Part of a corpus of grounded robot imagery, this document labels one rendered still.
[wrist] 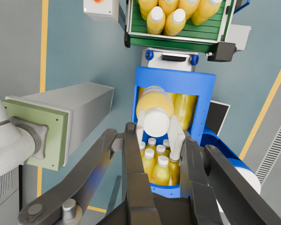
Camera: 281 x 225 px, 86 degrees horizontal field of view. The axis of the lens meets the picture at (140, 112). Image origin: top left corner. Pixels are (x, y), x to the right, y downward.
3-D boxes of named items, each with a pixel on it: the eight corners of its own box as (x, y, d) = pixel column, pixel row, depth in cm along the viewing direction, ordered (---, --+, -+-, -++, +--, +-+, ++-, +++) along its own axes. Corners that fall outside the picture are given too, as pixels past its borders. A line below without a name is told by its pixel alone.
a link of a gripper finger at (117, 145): (132, 156, 15) (101, 151, 15) (136, 133, 19) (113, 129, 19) (134, 142, 14) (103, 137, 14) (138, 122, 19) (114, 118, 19)
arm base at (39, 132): (9, 156, 75) (-3, 162, 70) (11, 115, 70) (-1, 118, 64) (43, 166, 75) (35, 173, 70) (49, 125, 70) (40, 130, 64)
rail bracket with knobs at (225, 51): (201, 60, 72) (210, 59, 62) (205, 44, 70) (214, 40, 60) (222, 62, 71) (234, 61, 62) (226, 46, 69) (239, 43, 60)
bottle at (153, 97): (172, 99, 41) (188, 122, 23) (153, 115, 42) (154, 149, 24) (154, 79, 40) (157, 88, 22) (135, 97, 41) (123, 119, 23)
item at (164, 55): (159, 60, 70) (161, 58, 58) (160, 55, 69) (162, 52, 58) (181, 62, 70) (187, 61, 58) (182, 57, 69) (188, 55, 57)
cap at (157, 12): (148, 14, 51) (148, 12, 49) (158, 6, 50) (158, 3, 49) (155, 24, 52) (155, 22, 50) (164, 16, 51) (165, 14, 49)
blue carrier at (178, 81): (124, 211, 94) (115, 270, 67) (138, 66, 69) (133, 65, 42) (169, 217, 94) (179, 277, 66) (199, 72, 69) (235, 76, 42)
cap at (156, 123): (173, 120, 23) (175, 125, 21) (154, 136, 24) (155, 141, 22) (156, 102, 23) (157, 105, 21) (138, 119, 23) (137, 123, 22)
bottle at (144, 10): (140, 21, 68) (137, 4, 50) (140, 3, 66) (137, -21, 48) (156, 21, 68) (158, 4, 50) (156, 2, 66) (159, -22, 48)
